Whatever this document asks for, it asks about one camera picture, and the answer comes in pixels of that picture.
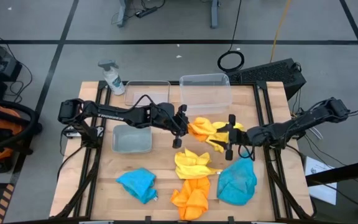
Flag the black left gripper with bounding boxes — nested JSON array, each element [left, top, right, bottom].
[[157, 102, 190, 149]]

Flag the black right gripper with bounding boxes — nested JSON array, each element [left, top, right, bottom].
[[211, 114, 262, 162]]

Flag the yellow microfiber towel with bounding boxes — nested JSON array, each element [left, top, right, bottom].
[[174, 148, 224, 180], [205, 121, 247, 154]]

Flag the orange microfiber towel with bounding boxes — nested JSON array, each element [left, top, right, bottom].
[[187, 116, 218, 143], [170, 176, 212, 221]]

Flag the large blue microfiber towel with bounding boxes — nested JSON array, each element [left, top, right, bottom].
[[216, 151, 258, 207]]

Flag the small blue microfiber towel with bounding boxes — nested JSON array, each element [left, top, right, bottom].
[[115, 167, 159, 205]]

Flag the large clear plastic container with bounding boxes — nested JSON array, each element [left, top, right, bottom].
[[179, 73, 233, 116]]

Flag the small clear plastic container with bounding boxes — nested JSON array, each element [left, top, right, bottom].
[[124, 80, 172, 107]]

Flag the grey plastic basket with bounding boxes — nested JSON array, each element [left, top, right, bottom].
[[112, 124, 153, 154]]

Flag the white spray bottle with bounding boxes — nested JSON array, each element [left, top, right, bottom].
[[97, 58, 126, 96]]

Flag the white paper sheet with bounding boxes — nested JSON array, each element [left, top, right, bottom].
[[304, 155, 338, 206]]

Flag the grey desk leg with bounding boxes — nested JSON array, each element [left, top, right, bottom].
[[209, 0, 221, 29], [116, 0, 131, 28]]

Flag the black power strip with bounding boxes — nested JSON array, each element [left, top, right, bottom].
[[134, 6, 158, 19]]

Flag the black metal beam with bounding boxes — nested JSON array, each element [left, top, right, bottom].
[[305, 157, 358, 187]]

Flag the orange vacuum cleaner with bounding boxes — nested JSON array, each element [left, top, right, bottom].
[[0, 98, 43, 174]]

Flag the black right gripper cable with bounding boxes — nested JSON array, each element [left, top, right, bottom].
[[237, 143, 256, 162]]

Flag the coiled black floor cable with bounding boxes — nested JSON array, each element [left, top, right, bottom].
[[217, 0, 246, 73]]

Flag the black aluminium table frame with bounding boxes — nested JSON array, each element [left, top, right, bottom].
[[54, 80, 316, 220]]

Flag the yellow floor cable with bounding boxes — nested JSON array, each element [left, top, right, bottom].
[[270, 0, 292, 63]]

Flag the black vacuum hose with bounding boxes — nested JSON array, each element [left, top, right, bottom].
[[0, 99, 40, 154]]

